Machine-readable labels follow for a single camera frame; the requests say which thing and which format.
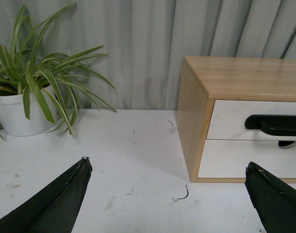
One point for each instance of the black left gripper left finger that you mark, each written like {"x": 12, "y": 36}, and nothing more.
{"x": 55, "y": 208}

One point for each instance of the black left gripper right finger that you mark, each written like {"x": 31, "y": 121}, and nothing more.
{"x": 273, "y": 199}

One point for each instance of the white drawer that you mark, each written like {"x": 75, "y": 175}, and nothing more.
{"x": 228, "y": 119}
{"x": 229, "y": 158}

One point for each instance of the wooden drawer cabinet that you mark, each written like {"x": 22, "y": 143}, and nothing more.
{"x": 207, "y": 79}

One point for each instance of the green spider plant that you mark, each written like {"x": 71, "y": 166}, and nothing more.
{"x": 53, "y": 80}

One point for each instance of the grey curtain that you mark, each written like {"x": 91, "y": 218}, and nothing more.
{"x": 145, "y": 41}

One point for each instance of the black lower drawer handle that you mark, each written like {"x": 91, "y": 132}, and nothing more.
{"x": 283, "y": 144}

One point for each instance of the black drawer handle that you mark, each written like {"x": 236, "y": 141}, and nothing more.
{"x": 276, "y": 125}
{"x": 283, "y": 144}

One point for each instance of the black upper drawer handle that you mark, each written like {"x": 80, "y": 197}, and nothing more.
{"x": 276, "y": 125}

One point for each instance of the small bent wire scrap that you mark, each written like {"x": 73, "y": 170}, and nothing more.
{"x": 182, "y": 198}

